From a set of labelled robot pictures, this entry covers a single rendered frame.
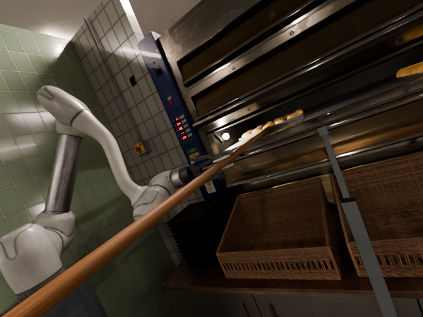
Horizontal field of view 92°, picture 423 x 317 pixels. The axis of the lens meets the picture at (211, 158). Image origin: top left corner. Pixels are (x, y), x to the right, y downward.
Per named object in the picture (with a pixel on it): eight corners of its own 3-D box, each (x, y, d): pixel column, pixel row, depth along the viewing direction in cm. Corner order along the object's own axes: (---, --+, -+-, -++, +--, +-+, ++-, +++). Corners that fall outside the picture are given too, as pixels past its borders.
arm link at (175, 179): (185, 183, 100) (194, 180, 97) (174, 191, 93) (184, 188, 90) (177, 166, 100) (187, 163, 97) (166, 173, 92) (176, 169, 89)
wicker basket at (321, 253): (250, 228, 150) (236, 194, 148) (337, 217, 121) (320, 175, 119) (224, 279, 109) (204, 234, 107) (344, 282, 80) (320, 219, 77)
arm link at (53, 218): (16, 266, 86) (41, 246, 107) (60, 265, 91) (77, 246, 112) (50, 90, 92) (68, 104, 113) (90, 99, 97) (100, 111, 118)
